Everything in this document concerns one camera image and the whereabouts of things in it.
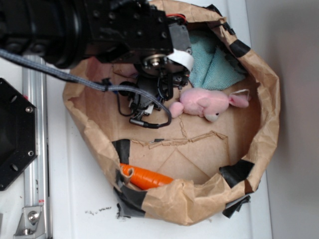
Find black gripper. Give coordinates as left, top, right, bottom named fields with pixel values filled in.
left=117, top=21, right=194, bottom=118

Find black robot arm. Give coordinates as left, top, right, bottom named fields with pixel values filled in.
left=0, top=0, right=193, bottom=116

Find teal microfiber cloth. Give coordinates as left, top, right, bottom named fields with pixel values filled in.
left=189, top=30, right=247, bottom=91

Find pink plush bunny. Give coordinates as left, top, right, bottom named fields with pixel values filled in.
left=169, top=88, right=251, bottom=122

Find brown paper bag container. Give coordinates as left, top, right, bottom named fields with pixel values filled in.
left=63, top=0, right=280, bottom=225

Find orange toy carrot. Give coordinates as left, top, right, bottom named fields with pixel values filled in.
left=120, top=163, right=174, bottom=190

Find grey braided cable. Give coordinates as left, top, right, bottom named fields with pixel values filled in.
left=0, top=48, right=172, bottom=129

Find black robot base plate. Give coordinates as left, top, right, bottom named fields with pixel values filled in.
left=0, top=78, right=37, bottom=191

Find aluminium extrusion rail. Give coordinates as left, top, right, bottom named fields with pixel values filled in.
left=13, top=67, right=52, bottom=239

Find metal corner bracket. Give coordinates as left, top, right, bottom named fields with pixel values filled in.
left=13, top=206, right=45, bottom=239

